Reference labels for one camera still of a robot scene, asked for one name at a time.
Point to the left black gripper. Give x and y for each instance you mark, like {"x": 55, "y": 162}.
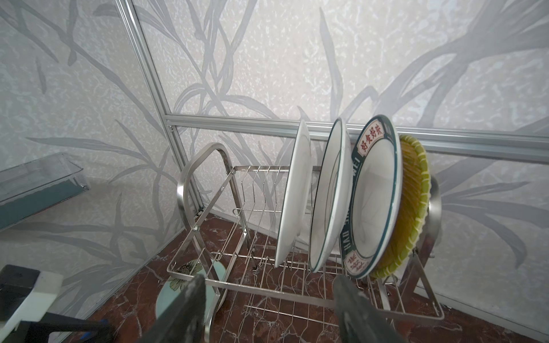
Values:
{"x": 40, "y": 331}

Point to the yellow woven pattern plate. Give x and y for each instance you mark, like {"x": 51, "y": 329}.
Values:
{"x": 413, "y": 207}

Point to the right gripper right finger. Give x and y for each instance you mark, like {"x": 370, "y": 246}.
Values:
{"x": 358, "y": 320}

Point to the steel two-tier dish rack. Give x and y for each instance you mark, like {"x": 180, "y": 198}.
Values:
{"x": 250, "y": 298}

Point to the white plate dark green rim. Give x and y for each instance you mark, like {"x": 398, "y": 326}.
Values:
{"x": 377, "y": 187}

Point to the white plate thin teal rim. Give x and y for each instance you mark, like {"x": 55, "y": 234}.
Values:
{"x": 332, "y": 198}

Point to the pale green flower plate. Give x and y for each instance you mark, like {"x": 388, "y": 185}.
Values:
{"x": 173, "y": 287}

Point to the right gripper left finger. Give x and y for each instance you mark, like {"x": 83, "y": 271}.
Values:
{"x": 183, "y": 320}

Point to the orange sunburst plate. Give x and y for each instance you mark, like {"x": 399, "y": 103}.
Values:
{"x": 297, "y": 191}

